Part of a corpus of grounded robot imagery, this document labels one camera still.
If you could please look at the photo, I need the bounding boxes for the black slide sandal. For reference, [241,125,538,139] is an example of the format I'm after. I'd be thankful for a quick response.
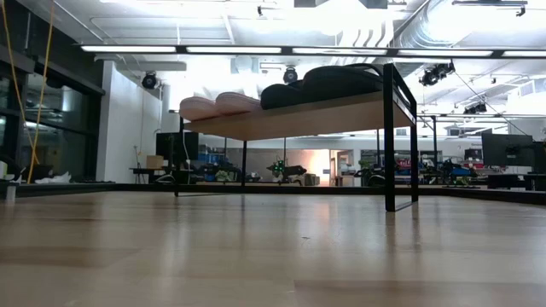
[301,63,385,104]
[260,79,308,111]

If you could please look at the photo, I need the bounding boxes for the pink slide sandal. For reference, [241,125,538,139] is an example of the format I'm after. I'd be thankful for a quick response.
[214,91,264,116]
[178,96,223,122]

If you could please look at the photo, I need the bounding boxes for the background robot with green lights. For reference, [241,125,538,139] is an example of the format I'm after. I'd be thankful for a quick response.
[266,159,308,185]

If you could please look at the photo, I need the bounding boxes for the black background monitor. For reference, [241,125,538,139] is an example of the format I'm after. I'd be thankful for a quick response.
[481,132,546,168]
[155,130,200,162]

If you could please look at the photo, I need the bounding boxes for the long linear ceiling light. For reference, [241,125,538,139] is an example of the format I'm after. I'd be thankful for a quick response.
[79,43,546,60]

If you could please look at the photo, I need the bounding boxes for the black ceiling spotlight cluster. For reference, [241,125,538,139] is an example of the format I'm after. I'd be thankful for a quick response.
[462,101,488,116]
[418,61,456,88]

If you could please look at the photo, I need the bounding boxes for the white crumpled cloth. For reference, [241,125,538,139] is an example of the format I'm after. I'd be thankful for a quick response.
[33,170,73,185]

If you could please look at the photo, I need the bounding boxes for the wooden shelf with black frame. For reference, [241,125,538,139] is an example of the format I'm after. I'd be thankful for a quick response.
[172,62,437,213]

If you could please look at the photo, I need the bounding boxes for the silver ventilation duct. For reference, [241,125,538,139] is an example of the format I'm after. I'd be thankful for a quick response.
[332,0,474,49]

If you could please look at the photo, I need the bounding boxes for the black aluminium table frame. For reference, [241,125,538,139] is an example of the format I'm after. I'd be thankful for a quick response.
[0,181,546,206]

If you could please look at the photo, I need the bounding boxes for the yellow cable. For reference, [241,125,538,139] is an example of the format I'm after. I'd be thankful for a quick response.
[0,0,56,184]

